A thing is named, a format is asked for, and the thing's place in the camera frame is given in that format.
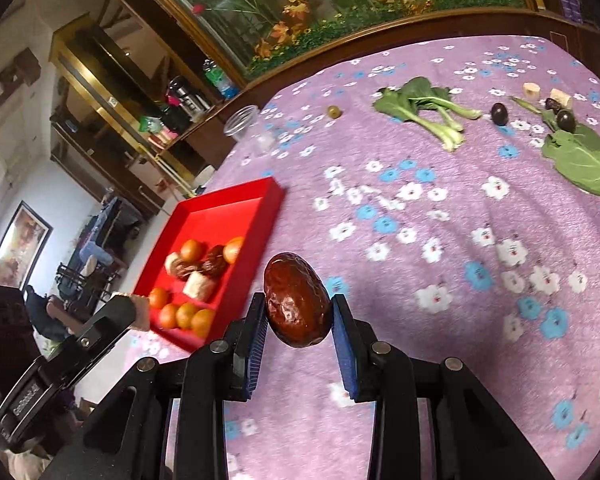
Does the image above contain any yellowish tangerine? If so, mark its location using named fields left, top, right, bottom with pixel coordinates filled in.
left=175, top=302, right=198, bottom=330

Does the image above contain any small orange tangerine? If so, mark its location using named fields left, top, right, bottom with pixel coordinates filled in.
left=180, top=238, right=206, bottom=263

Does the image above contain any dark red jujube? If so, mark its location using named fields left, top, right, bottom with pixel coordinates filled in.
left=263, top=252, right=334, bottom=348

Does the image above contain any wrinkled red jujube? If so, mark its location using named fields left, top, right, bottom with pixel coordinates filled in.
left=198, top=245, right=230, bottom=281

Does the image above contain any large orange tangerine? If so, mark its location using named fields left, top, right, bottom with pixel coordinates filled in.
left=223, top=236, right=244, bottom=264

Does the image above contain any gloved left hand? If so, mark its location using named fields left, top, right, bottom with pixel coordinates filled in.
left=0, top=442, right=53, bottom=480

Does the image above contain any red square tray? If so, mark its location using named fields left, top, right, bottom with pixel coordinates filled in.
left=133, top=177, right=285, bottom=352

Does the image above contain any purple floral tablecloth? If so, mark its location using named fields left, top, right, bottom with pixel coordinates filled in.
left=210, top=36, right=600, bottom=479

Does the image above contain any large green leaf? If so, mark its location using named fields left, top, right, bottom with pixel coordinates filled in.
left=510, top=96, right=600, bottom=196

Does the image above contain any steel thermos flask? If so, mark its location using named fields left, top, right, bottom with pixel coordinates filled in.
left=166, top=76, right=211, bottom=122

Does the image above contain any wooden cabinet counter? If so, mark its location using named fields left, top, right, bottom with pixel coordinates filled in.
left=176, top=6, right=600, bottom=167

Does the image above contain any dark purple grape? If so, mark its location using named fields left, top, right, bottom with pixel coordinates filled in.
left=490, top=102, right=508, bottom=127

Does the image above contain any clear plastic cup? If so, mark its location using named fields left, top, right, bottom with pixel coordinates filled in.
left=223, top=105, right=275, bottom=155

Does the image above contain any green bok choy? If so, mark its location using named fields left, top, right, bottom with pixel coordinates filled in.
left=373, top=76, right=482, bottom=152

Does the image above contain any green label bottle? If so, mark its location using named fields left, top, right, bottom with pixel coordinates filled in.
left=202, top=58, right=239, bottom=100

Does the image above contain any pale banana slice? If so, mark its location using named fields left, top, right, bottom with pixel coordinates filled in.
left=522, top=81, right=541, bottom=102
left=550, top=88, right=572, bottom=110

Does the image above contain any small green olive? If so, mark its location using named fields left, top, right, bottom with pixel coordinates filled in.
left=326, top=105, right=342, bottom=119

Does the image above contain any framed wall picture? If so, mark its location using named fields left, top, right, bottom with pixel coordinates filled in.
left=0, top=200, right=53, bottom=289

